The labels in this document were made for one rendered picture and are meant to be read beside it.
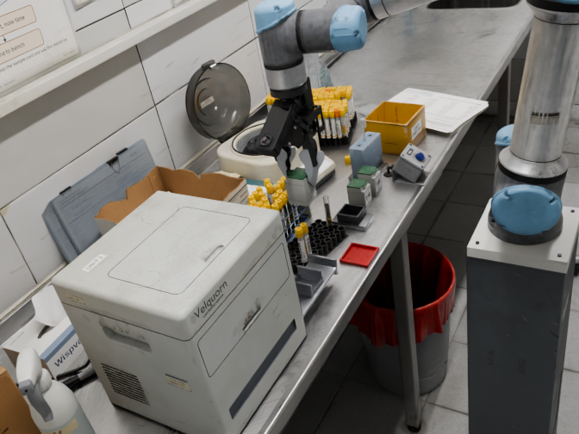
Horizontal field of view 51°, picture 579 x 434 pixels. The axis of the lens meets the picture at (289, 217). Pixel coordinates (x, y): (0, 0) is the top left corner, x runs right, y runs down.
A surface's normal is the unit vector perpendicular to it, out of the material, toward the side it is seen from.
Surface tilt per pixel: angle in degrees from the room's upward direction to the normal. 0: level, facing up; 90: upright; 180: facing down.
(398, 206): 0
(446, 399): 0
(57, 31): 94
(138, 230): 0
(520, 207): 98
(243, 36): 90
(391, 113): 90
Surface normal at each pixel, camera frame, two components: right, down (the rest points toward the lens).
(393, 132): -0.54, 0.54
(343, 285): -0.17, -0.82
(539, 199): -0.29, 0.67
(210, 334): 0.86, 0.15
